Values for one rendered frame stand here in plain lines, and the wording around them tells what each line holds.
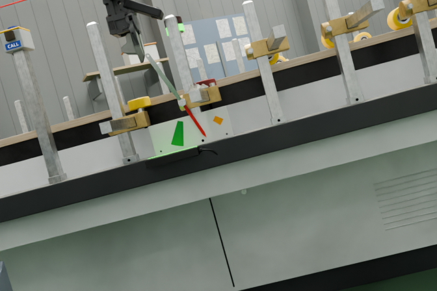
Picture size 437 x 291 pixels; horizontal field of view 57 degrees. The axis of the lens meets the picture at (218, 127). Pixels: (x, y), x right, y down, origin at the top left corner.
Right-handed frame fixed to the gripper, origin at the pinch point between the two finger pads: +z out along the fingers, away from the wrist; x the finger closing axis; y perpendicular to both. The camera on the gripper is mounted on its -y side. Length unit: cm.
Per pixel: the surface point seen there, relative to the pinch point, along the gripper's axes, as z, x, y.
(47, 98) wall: -49, -395, 220
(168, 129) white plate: 23.2, -5.4, -0.6
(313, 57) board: 11, -27, -55
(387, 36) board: 11, -26, -82
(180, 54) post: 0.9, -6.0, -10.6
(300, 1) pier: -124, -602, -169
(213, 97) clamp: 17.0, -5.3, -17.4
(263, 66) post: 11.5, -5.9, -35.2
